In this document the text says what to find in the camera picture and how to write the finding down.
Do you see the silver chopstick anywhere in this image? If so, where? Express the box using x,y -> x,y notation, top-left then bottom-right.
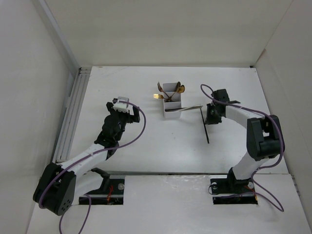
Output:
178,106 -> 203,112
184,105 -> 202,111

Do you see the dark grey chopstick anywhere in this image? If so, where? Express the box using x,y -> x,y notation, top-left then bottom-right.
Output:
200,108 -> 210,144
165,108 -> 185,113

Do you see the gold spoon green handle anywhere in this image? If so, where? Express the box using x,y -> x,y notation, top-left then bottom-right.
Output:
177,85 -> 185,94

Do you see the gold fork green handle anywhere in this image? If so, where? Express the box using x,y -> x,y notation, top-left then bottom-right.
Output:
153,94 -> 168,100

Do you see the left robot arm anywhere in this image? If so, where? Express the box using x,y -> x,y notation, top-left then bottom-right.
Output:
33,97 -> 146,216

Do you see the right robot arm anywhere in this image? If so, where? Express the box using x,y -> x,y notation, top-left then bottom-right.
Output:
205,89 -> 285,195

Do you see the white three-compartment utensil holder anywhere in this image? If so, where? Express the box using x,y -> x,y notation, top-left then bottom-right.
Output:
162,82 -> 182,119

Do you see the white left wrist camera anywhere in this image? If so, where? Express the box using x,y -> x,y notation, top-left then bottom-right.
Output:
113,97 -> 129,113

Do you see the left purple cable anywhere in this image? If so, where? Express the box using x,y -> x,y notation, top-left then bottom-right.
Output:
39,101 -> 147,234

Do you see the aluminium frame rail left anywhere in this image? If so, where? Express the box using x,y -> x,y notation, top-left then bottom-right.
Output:
50,67 -> 92,163

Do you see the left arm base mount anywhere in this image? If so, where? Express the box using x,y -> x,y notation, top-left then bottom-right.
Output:
73,168 -> 125,205

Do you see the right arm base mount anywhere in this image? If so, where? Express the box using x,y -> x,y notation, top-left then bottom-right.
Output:
209,177 -> 258,205

